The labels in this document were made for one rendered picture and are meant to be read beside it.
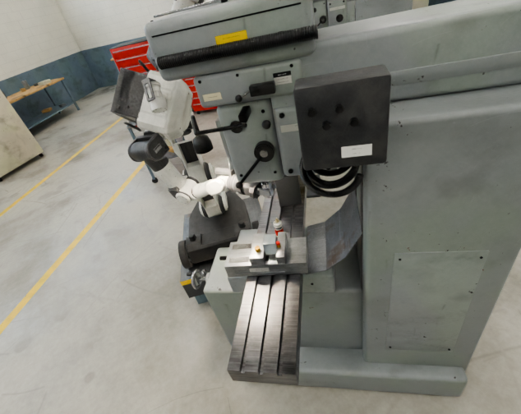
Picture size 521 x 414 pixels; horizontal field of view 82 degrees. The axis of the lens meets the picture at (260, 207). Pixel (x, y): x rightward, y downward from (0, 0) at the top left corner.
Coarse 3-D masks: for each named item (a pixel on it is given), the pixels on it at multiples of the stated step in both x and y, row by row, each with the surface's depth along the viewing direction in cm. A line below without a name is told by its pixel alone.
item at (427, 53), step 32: (480, 0) 81; (512, 0) 73; (320, 32) 91; (352, 32) 82; (384, 32) 78; (416, 32) 77; (448, 32) 76; (480, 32) 75; (512, 32) 74; (320, 64) 85; (352, 64) 84; (384, 64) 82; (416, 64) 81; (448, 64) 80; (480, 64) 79; (512, 64) 78; (288, 96) 92; (416, 96) 87
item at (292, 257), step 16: (288, 240) 133; (304, 240) 131; (240, 256) 131; (272, 256) 127; (288, 256) 125; (304, 256) 124; (240, 272) 130; (256, 272) 129; (272, 272) 127; (288, 272) 126; (304, 272) 125
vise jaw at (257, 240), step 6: (258, 234) 134; (264, 234) 133; (252, 240) 132; (258, 240) 131; (252, 246) 128; (252, 252) 126; (258, 252) 125; (264, 252) 125; (252, 258) 123; (258, 258) 123; (264, 258) 124; (252, 264) 125
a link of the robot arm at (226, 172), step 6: (216, 168) 136; (222, 168) 135; (228, 168) 134; (222, 174) 136; (228, 174) 133; (234, 174) 134; (222, 180) 135; (228, 180) 133; (228, 186) 133; (234, 192) 134
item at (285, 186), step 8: (288, 176) 152; (296, 176) 152; (280, 184) 155; (288, 184) 155; (296, 184) 155; (280, 192) 158; (288, 192) 158; (296, 192) 158; (280, 200) 162; (288, 200) 161; (296, 200) 161
